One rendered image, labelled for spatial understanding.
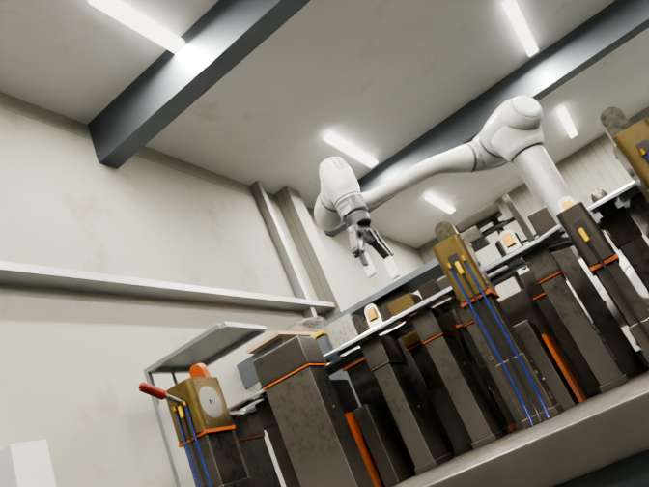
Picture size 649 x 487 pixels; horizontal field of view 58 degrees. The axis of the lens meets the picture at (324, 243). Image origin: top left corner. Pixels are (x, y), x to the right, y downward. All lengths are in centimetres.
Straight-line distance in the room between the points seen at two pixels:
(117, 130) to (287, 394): 432
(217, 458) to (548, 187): 121
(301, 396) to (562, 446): 73
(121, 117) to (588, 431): 502
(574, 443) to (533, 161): 144
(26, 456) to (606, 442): 320
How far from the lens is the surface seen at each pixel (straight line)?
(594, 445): 55
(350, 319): 151
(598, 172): 1138
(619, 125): 115
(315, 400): 119
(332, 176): 182
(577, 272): 146
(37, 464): 355
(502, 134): 195
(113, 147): 532
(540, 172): 191
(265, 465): 153
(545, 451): 56
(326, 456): 119
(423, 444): 127
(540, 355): 120
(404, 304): 146
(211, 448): 130
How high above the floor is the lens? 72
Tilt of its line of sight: 22 degrees up
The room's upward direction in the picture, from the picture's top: 24 degrees counter-clockwise
